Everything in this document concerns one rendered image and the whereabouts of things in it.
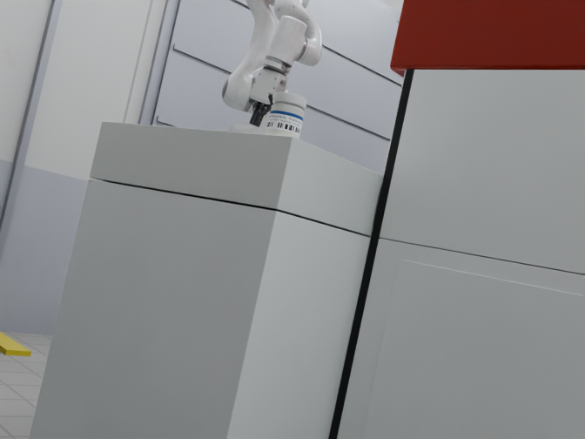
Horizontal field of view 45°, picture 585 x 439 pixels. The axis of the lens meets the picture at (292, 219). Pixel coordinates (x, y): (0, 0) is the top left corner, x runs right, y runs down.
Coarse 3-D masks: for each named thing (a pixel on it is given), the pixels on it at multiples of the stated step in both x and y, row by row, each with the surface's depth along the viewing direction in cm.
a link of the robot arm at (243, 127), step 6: (264, 120) 237; (234, 126) 238; (240, 126) 237; (246, 126) 236; (252, 126) 236; (264, 126) 238; (246, 132) 236; (252, 132) 236; (258, 132) 237; (264, 132) 240
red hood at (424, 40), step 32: (416, 0) 168; (448, 0) 162; (480, 0) 157; (512, 0) 153; (544, 0) 148; (576, 0) 144; (416, 32) 166; (448, 32) 161; (480, 32) 156; (512, 32) 151; (544, 32) 147; (576, 32) 143; (416, 64) 165; (448, 64) 160; (480, 64) 155; (512, 64) 150; (544, 64) 146; (576, 64) 142
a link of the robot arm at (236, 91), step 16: (256, 0) 242; (272, 0) 246; (256, 16) 244; (272, 16) 242; (256, 32) 242; (272, 32) 241; (256, 48) 240; (240, 64) 239; (256, 64) 239; (240, 80) 235; (224, 96) 237; (240, 96) 235
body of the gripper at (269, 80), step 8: (264, 72) 213; (272, 72) 210; (280, 72) 210; (256, 80) 214; (264, 80) 212; (272, 80) 210; (280, 80) 210; (256, 88) 214; (264, 88) 211; (272, 88) 210; (280, 88) 210; (256, 96) 213; (264, 96) 211; (272, 96) 209
